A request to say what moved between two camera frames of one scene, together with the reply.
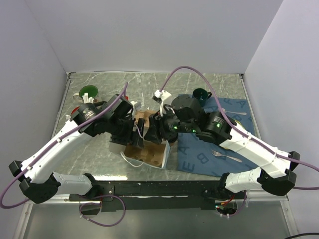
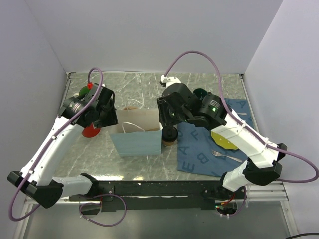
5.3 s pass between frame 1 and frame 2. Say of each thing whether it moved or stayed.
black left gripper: moved
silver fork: stayed
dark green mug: stayed
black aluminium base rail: stayed
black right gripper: moved
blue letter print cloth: stayed
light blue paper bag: moved
